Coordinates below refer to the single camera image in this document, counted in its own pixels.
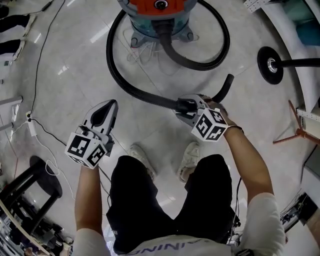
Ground round beige table black base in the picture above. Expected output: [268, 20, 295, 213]
[0, 155, 63, 256]

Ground black power cable with adapter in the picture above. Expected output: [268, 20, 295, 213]
[28, 0, 66, 118]

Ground person's right forearm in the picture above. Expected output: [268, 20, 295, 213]
[223, 124, 275, 215]

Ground grey metal cabinet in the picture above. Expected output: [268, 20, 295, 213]
[301, 144, 320, 183]

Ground white power cable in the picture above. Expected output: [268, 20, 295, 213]
[12, 119, 76, 201]

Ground person's left white shoe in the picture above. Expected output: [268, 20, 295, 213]
[128, 143, 157, 181]

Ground person's right white shoe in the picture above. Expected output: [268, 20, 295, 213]
[177, 141, 202, 183]

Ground person's white shirt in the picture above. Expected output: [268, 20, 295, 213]
[71, 192, 287, 256]

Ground white rectangular desk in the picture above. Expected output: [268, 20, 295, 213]
[0, 94, 24, 132]

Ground black pole stand round base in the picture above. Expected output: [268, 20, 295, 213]
[257, 46, 320, 85]

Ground long white power strip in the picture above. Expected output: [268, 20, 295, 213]
[25, 111, 38, 137]

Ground black vacuum hose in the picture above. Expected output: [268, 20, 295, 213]
[106, 0, 236, 113]

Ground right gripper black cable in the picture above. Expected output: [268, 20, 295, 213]
[233, 176, 243, 226]

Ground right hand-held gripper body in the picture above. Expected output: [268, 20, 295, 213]
[191, 101, 229, 143]

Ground person's left forearm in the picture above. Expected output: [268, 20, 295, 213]
[74, 163, 102, 232]

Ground person's right hand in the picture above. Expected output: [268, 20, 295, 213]
[204, 99, 237, 130]

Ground person's black shorts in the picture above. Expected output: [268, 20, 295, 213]
[106, 153, 241, 253]

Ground white curved shelving unit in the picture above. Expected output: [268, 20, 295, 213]
[243, 0, 320, 161]

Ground red tripod stand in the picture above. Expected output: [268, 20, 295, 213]
[272, 99, 320, 146]

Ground person's white shoe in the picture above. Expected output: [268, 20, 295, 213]
[177, 141, 202, 183]
[128, 143, 157, 181]

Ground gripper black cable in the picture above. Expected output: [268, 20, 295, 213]
[98, 166, 112, 208]
[233, 176, 243, 226]

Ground teal roll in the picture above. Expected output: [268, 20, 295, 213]
[296, 22, 320, 47]

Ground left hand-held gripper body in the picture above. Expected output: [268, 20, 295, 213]
[64, 124, 116, 170]

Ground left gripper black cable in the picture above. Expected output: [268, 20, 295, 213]
[98, 166, 112, 208]

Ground white perforated metal strip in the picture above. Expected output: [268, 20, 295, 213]
[243, 0, 268, 13]

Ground red and teal vacuum cleaner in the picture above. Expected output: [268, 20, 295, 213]
[117, 0, 201, 48]

